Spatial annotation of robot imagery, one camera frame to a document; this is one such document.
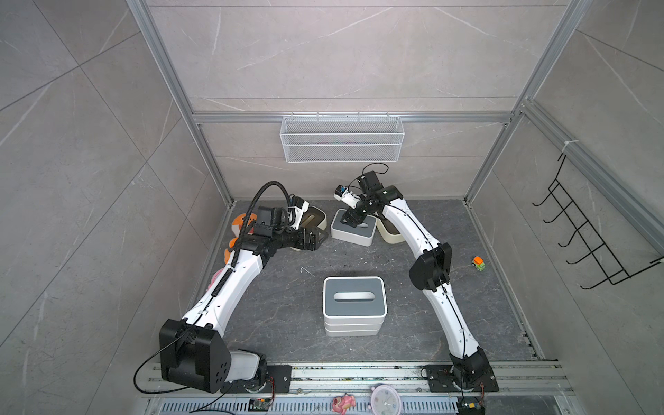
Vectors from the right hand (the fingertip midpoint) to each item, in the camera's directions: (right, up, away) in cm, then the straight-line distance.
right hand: (351, 211), depth 98 cm
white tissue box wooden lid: (-1, -33, -26) cm, 42 cm away
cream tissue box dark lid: (-15, -2, +7) cm, 16 cm away
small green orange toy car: (+49, -20, -2) cm, 53 cm away
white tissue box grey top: (-1, -26, -27) cm, 37 cm away
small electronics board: (+32, -55, -28) cm, 70 cm away
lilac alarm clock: (+8, -53, -30) cm, 61 cm away
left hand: (-12, -6, -19) cm, 23 cm away
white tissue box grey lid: (+5, -9, +3) cm, 11 cm away
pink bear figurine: (-4, -52, -31) cm, 61 cm away
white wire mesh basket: (-4, +29, +3) cm, 29 cm away
